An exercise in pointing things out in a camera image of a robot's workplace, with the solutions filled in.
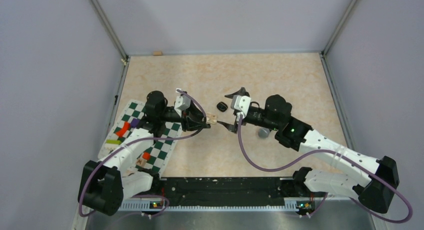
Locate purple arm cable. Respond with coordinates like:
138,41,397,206
237,117,414,224
78,91,208,220

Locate red arch block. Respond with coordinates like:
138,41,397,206
115,122,131,137

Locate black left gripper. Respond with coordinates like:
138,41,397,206
159,99,211,132

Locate red block at edge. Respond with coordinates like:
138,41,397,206
141,152,151,161

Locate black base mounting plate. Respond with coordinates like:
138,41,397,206
129,176,327,207

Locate cream earbud charging case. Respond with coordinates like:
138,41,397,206
206,113,218,125

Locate tan wooden cube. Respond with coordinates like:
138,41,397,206
136,158,147,167

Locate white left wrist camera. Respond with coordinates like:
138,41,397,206
174,88,191,114

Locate wooden block in corner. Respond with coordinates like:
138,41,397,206
152,51,163,56

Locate black earbud charging case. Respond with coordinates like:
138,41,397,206
216,101,228,112

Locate green wooden block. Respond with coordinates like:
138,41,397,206
105,139,122,145

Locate purple wooden block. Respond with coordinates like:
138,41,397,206
130,118,140,128

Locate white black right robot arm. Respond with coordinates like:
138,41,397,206
226,87,400,213

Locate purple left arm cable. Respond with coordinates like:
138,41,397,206
78,91,208,220

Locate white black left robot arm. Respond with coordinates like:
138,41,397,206
77,89,218,217

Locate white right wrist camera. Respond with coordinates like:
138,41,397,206
230,95,252,121

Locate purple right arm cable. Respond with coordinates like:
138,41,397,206
237,117,414,224

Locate green white chessboard mat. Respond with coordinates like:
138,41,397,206
97,99,177,175

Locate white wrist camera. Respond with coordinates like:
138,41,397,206
174,88,191,114
230,95,252,121

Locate aluminium front rail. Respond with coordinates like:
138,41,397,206
72,177,389,229

